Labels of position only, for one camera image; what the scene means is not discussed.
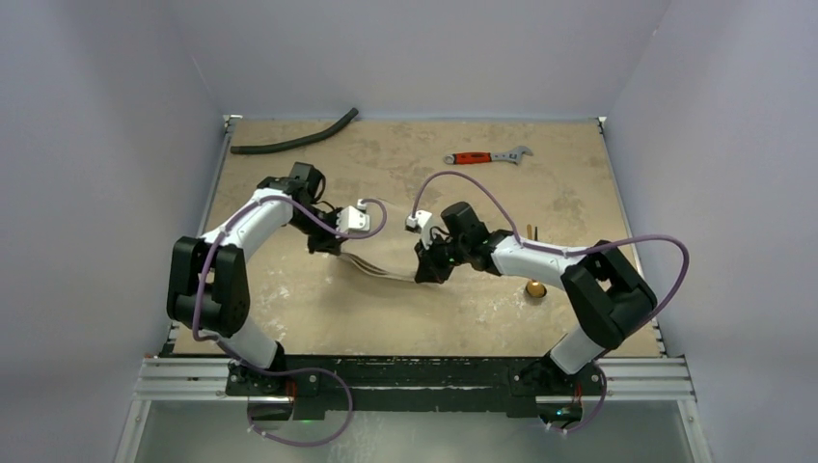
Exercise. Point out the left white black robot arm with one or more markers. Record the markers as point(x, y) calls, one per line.
point(209, 289)

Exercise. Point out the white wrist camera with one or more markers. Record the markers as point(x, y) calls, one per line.
point(354, 219)
point(421, 222)

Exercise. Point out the aluminium front rail frame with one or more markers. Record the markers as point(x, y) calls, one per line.
point(203, 379)

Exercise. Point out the beige cloth napkin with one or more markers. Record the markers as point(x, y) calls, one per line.
point(387, 251)

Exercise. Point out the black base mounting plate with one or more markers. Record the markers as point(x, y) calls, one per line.
point(308, 386)

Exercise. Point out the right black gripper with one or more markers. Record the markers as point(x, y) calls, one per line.
point(428, 260)

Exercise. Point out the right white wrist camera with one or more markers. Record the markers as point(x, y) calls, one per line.
point(421, 222)

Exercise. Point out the gold spoon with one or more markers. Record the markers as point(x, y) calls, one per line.
point(533, 288)

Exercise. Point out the red handled adjustable wrench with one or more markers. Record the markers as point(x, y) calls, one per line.
point(514, 156)

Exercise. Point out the right aluminium side rail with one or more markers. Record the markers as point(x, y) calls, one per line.
point(638, 152)

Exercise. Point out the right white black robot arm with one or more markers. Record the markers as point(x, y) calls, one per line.
point(607, 295)

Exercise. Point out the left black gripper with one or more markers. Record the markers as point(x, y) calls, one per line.
point(332, 243)

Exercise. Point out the black foam tube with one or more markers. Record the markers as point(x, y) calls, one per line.
point(297, 143)

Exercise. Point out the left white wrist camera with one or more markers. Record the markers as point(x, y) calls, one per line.
point(354, 219)

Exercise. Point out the left aluminium side rail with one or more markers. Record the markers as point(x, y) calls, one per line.
point(188, 151)

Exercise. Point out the aluminium side rail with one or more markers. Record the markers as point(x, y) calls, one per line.
point(188, 151)
point(638, 152)

